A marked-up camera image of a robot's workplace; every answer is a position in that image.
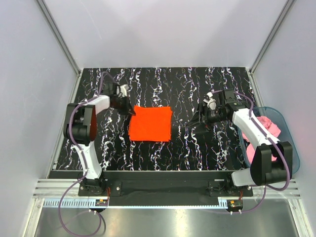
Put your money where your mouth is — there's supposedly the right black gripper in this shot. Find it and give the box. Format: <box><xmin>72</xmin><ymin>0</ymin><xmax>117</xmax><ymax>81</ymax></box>
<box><xmin>185</xmin><ymin>103</ymin><xmax>228</xmax><ymax>135</ymax></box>

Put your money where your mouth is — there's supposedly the orange t shirt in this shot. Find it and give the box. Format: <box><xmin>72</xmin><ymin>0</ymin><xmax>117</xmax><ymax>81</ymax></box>
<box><xmin>128</xmin><ymin>106</ymin><xmax>172</xmax><ymax>142</ymax></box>

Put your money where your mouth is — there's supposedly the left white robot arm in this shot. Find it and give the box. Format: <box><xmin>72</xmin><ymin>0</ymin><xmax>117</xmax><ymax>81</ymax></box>
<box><xmin>63</xmin><ymin>82</ymin><xmax>136</xmax><ymax>196</ymax></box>

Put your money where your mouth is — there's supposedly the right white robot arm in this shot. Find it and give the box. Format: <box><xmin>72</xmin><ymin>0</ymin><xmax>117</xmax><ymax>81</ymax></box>
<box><xmin>186</xmin><ymin>89</ymin><xmax>293</xmax><ymax>196</ymax></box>

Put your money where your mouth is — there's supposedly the pink t shirt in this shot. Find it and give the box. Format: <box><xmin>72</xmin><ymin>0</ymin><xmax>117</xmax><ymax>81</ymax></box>
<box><xmin>238</xmin><ymin>116</ymin><xmax>281</xmax><ymax>164</ymax></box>

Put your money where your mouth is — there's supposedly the blue plastic basket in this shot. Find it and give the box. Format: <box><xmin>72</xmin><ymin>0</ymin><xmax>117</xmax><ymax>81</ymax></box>
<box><xmin>237</xmin><ymin>106</ymin><xmax>301</xmax><ymax>175</ymax></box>

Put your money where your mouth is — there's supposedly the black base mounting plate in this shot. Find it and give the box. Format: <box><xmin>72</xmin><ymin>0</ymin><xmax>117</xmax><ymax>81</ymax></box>
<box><xmin>48</xmin><ymin>170</ymin><xmax>254</xmax><ymax>207</ymax></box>

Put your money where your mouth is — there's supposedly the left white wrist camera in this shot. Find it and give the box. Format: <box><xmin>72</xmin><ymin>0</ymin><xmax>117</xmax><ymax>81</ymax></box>
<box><xmin>117</xmin><ymin>84</ymin><xmax>129</xmax><ymax>98</ymax></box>

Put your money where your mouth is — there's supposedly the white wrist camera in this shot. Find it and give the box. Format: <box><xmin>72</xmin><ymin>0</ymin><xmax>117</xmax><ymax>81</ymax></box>
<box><xmin>203</xmin><ymin>92</ymin><xmax>217</xmax><ymax>110</ymax></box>
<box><xmin>117</xmin><ymin>84</ymin><xmax>129</xmax><ymax>98</ymax></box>

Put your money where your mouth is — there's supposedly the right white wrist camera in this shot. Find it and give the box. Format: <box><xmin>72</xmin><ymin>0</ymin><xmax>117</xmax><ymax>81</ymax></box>
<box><xmin>203</xmin><ymin>92</ymin><xmax>217</xmax><ymax>110</ymax></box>

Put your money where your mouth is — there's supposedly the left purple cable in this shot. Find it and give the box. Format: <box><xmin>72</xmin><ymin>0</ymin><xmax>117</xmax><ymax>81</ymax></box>
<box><xmin>58</xmin><ymin>71</ymin><xmax>116</xmax><ymax>235</ymax></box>

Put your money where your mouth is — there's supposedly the purple cable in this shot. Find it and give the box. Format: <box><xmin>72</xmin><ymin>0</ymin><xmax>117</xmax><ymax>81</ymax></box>
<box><xmin>212</xmin><ymin>89</ymin><xmax>293</xmax><ymax>214</ymax></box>
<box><xmin>58</xmin><ymin>71</ymin><xmax>116</xmax><ymax>235</ymax></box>

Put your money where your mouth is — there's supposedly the white slotted cable duct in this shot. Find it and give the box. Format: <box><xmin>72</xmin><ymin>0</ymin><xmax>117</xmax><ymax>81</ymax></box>
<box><xmin>43</xmin><ymin>197</ymin><xmax>243</xmax><ymax>209</ymax></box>

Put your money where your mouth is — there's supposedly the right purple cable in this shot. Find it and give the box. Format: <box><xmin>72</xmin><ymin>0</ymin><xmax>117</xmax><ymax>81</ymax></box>
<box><xmin>212</xmin><ymin>89</ymin><xmax>293</xmax><ymax>214</ymax></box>

